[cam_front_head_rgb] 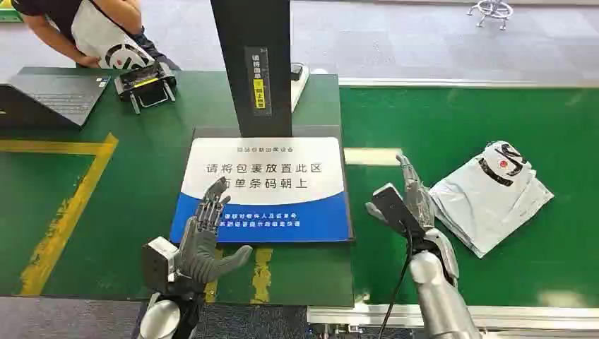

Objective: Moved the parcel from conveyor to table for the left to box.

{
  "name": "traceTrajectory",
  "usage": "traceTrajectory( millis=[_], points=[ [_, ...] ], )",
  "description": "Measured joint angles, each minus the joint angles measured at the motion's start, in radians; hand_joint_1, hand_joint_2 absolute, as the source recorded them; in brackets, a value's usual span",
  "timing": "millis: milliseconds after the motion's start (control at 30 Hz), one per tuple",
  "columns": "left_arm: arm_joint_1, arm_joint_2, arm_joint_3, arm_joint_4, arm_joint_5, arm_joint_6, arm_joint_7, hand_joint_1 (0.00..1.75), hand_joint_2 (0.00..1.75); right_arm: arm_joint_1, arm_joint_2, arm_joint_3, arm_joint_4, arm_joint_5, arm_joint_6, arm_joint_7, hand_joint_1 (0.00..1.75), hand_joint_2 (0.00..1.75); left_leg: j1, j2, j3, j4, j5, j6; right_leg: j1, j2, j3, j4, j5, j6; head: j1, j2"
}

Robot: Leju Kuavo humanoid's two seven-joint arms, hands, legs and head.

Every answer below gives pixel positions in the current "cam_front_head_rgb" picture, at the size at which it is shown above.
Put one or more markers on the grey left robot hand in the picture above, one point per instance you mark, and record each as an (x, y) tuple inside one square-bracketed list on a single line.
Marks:
[(199, 255)]

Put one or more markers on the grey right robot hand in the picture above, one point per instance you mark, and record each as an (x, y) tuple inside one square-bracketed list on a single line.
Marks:
[(420, 201)]

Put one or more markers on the white parcel with black logo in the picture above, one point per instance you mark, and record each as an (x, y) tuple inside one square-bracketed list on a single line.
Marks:
[(100, 35)]

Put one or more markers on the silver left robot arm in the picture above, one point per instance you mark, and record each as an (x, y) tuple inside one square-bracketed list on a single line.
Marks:
[(161, 320)]

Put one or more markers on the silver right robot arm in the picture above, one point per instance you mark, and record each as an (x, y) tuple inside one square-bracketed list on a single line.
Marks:
[(440, 299)]

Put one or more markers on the short yellow tape strip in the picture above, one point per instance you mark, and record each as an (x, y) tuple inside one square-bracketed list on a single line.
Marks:
[(211, 290), (262, 276)]

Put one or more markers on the pale sticker on belt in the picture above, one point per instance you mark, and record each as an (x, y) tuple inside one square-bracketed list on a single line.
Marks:
[(372, 156)]

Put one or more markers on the grey poly bag parcel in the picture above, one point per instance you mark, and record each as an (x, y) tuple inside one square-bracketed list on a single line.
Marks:
[(486, 201)]

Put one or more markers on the green table mat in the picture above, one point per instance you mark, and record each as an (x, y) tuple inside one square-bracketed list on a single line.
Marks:
[(140, 178)]

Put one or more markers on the white blue instruction sign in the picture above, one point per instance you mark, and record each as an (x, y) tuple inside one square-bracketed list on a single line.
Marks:
[(280, 187)]

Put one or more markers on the green conveyor belt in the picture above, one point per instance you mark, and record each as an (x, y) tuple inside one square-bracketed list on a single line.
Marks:
[(491, 121)]

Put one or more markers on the long yellow floor tape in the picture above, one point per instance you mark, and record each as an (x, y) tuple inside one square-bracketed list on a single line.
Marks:
[(70, 213)]

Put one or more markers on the white power strip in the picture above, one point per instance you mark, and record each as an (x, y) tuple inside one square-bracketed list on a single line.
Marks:
[(302, 89)]

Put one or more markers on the black handheld label printer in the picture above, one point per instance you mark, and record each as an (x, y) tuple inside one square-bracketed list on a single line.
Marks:
[(142, 84)]

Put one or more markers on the black yellow column label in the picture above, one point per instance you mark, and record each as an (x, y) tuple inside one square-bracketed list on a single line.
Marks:
[(258, 79)]

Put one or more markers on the dark grey laptop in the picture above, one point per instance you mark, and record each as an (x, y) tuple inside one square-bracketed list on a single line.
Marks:
[(51, 96)]

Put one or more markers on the person's hand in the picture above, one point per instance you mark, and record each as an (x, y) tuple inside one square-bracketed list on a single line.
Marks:
[(89, 61)]

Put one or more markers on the black scanner stand column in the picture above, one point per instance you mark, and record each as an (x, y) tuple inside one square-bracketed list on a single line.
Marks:
[(255, 28)]

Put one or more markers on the person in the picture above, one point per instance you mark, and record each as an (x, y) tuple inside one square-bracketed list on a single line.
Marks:
[(51, 18)]

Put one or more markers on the green crate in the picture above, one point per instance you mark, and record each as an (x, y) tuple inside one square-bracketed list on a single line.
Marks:
[(8, 11)]

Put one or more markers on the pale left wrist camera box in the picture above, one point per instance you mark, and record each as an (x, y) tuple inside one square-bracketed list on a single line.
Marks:
[(157, 264)]

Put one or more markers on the aluminium conveyor rail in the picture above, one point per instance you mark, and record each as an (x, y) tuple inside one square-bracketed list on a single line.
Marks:
[(444, 83), (515, 318)]

